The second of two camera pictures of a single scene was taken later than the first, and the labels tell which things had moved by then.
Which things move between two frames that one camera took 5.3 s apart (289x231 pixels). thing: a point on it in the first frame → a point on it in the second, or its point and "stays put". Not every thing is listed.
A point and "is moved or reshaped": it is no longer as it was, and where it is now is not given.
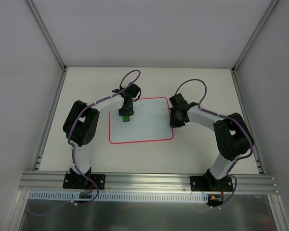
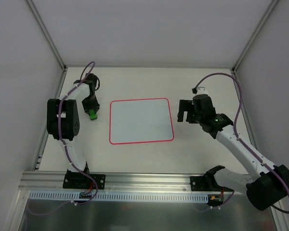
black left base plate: [78, 181] stays put
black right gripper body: [173, 118] → [187, 110]
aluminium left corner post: [47, 35] stays put
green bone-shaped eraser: [126, 118] is moved or reshaped
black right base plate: [210, 183] stays put
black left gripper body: [125, 112] → [91, 107]
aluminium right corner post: [250, 43] stays put
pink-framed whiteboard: [151, 122] stays put
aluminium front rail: [51, 182] stays put
